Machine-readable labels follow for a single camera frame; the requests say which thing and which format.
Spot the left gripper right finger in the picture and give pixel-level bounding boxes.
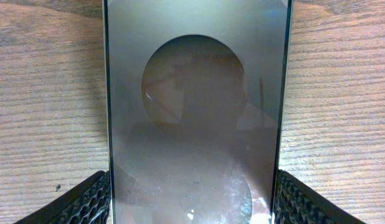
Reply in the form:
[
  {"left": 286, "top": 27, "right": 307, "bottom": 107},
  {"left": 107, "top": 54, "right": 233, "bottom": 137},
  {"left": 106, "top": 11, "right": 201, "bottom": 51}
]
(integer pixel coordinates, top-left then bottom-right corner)
[{"left": 272, "top": 170, "right": 364, "bottom": 224}]

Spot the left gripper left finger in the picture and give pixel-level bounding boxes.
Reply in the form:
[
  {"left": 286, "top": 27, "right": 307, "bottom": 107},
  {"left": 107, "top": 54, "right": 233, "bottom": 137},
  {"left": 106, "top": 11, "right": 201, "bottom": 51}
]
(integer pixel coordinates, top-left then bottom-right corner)
[{"left": 15, "top": 170, "right": 111, "bottom": 224}]

